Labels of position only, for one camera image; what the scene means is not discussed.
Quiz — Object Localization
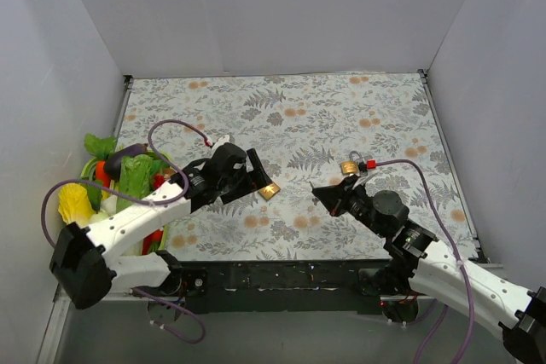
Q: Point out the long shackle brass padlock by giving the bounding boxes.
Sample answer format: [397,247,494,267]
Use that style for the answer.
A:
[258,182,281,201]

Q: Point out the small brass padlock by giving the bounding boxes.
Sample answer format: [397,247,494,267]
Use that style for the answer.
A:
[340,150,363,176]

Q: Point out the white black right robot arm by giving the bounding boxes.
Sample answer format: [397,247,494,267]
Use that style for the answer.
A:
[311,176,545,363]

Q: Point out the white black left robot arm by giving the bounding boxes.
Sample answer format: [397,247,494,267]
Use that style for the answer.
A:
[49,142,271,309]

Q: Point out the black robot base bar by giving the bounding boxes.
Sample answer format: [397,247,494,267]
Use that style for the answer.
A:
[131,259,421,316]

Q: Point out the brown toy mushroom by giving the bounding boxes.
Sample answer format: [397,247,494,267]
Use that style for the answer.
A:
[163,169,175,179]

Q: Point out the red toy chili pepper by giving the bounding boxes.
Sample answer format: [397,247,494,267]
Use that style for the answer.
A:
[153,173,168,190]

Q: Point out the floral patterned table mat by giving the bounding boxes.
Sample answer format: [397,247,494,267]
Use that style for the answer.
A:
[119,72,478,261]

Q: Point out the green toy lettuce leaf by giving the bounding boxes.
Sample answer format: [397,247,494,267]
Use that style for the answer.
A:
[118,154,153,199]

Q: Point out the purple toy eggplant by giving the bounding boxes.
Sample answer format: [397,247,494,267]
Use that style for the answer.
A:
[103,143,148,180]

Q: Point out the orange toy carrot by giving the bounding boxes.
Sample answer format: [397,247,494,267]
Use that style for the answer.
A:
[95,160,111,188]

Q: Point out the white toy radish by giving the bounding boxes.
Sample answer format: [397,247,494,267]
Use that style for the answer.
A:
[89,211,110,224]

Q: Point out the green plastic vegetable tray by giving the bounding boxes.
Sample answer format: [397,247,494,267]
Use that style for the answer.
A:
[61,148,177,258]

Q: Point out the yellow white toy cabbage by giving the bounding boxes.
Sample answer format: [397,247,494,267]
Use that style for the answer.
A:
[58,182,96,228]

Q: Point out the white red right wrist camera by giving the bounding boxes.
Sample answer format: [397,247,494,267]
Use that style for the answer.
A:
[357,159,377,185]

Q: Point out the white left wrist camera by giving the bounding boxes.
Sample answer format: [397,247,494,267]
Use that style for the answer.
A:
[212,135,230,150]

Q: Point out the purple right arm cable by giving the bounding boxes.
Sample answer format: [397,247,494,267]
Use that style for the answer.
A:
[377,159,475,364]

